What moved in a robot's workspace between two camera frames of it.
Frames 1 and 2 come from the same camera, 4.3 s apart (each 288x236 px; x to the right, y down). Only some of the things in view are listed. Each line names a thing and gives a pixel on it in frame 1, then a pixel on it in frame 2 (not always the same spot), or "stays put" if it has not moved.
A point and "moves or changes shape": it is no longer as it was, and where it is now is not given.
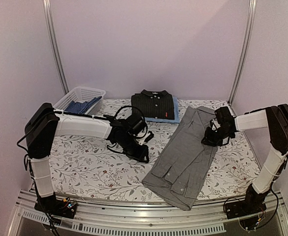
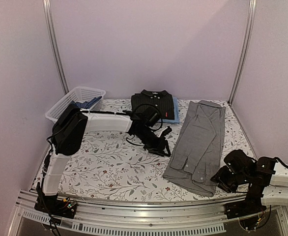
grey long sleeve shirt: x=179 y=172 moves or changes shape
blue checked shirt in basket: x=81 y=107 stays put
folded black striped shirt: x=158 y=104 stays put
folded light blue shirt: x=176 y=116 stays put
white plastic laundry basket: x=82 y=94 stays put
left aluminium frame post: x=46 y=4 stays put
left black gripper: x=140 y=156 → x=158 y=149
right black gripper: x=209 y=140 → x=220 y=176
